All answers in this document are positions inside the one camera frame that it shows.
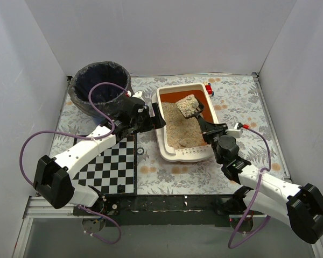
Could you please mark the blue trash bin with bag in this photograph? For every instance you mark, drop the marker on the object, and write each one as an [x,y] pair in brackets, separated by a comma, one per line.
[99,86]

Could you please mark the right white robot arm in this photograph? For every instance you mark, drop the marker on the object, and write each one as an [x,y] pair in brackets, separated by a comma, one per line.
[300,207]

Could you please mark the white orange litter box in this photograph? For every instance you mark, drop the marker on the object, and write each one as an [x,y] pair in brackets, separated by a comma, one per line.
[181,139]

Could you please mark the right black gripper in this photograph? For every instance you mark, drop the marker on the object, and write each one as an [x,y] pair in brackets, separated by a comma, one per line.
[208,129]

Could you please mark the floral table mat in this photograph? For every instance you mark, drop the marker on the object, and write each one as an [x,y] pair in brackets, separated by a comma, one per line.
[236,99]

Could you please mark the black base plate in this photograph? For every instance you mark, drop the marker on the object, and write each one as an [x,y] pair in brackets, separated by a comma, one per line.
[173,209]

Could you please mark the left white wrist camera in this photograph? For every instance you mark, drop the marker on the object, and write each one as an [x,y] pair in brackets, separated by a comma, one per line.
[137,94]

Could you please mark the black white chessboard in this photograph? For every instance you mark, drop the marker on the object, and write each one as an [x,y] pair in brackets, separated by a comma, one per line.
[114,171]

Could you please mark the black litter scoop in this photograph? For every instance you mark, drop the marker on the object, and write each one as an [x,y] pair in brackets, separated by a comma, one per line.
[190,106]

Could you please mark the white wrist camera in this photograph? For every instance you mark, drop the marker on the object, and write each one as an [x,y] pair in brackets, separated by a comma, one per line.
[237,130]
[137,94]

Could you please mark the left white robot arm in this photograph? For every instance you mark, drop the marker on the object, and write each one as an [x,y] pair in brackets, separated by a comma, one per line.
[54,175]

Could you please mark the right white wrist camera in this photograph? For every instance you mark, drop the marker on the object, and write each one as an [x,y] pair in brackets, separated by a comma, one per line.
[237,130]

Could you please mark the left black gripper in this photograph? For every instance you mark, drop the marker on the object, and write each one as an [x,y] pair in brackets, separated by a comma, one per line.
[149,119]

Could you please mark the red toy car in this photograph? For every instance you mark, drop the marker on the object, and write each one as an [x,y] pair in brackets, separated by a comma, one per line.
[209,89]

